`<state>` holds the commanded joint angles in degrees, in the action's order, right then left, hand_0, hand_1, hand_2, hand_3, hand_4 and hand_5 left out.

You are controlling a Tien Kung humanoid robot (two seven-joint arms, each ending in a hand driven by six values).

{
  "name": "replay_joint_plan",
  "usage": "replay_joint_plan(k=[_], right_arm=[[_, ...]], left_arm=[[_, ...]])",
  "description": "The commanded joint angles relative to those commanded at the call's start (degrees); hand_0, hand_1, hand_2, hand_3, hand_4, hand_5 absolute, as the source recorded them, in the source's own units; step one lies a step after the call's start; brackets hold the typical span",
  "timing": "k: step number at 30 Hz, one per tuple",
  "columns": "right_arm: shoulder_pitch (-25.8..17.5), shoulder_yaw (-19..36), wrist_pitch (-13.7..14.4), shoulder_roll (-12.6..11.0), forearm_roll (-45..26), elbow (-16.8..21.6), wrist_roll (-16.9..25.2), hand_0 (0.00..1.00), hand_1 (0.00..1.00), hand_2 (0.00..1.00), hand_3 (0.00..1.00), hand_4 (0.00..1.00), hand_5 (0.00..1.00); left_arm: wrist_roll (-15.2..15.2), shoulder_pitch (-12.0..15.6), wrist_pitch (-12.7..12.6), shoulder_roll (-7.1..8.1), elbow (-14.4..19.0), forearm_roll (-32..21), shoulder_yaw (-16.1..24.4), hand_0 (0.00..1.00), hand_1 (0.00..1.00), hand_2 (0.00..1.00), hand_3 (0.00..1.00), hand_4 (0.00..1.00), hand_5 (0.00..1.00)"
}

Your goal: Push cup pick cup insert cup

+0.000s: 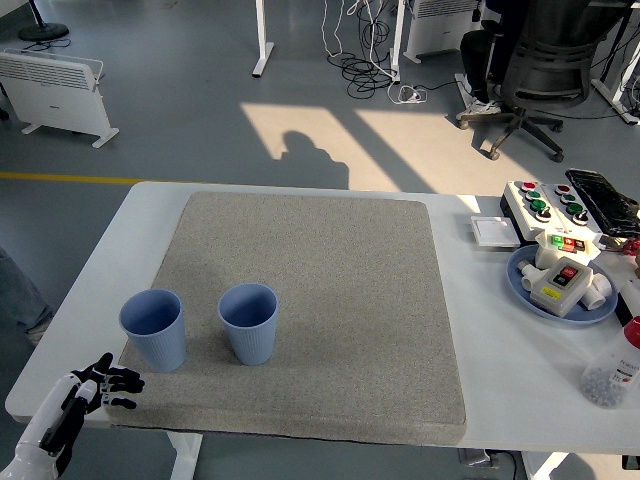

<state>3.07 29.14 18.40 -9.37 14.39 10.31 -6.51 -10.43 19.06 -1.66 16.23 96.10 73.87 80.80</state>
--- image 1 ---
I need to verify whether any blue ribbed plastic cup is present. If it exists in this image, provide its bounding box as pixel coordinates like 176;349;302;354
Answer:
118;288;187;373
217;283;280;367

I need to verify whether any small white button box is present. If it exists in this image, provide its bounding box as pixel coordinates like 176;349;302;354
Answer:
534;230;601;271

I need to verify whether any black office chair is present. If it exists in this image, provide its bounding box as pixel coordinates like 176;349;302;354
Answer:
457;0;631;164

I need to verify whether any blue round plate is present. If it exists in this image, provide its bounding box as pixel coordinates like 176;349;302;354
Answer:
506;244;620;329

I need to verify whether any white table leg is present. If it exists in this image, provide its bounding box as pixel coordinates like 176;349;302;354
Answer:
522;452;569;480
167;432;204;480

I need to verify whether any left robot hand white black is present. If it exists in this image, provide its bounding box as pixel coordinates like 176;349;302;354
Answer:
0;352;146;480

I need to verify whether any white cable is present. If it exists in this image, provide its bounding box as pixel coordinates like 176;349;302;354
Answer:
319;0;359;59

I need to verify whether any black cable bundle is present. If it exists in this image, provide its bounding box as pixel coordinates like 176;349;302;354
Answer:
342;0;401;99

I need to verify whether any grey-brown foam mat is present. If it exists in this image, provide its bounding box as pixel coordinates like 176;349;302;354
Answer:
103;190;468;447

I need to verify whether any white push-button control box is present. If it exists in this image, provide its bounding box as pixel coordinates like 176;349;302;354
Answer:
547;182;604;239
501;179;564;244

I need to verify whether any grey power strip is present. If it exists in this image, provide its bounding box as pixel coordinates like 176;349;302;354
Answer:
457;448;516;470

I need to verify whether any black keyboard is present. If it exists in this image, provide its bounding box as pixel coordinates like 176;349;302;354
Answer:
564;168;640;236

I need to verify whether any red handled tool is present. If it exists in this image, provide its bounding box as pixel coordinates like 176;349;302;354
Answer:
597;234;640;259

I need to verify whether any grey switch box red button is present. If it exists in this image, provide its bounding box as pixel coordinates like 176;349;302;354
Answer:
529;257;594;319

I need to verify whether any clear bead bottle red cap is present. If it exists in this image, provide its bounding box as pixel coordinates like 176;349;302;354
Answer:
579;315;640;410

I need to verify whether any black round stand base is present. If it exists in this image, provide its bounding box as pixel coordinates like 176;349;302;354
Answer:
18;0;70;41

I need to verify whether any white desk leg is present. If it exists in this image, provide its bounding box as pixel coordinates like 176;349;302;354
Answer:
591;0;640;126
387;0;407;84
251;0;275;79

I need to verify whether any white wall switch plate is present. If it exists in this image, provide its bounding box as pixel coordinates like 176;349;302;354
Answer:
469;215;521;250

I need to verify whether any white panel heater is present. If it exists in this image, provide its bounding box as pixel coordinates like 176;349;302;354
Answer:
0;48;120;149
402;0;484;64

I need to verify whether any white pipe fitting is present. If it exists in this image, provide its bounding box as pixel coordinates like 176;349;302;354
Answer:
582;274;616;309
517;259;544;291

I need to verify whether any seated person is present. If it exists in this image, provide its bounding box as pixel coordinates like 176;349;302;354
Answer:
457;0;531;121

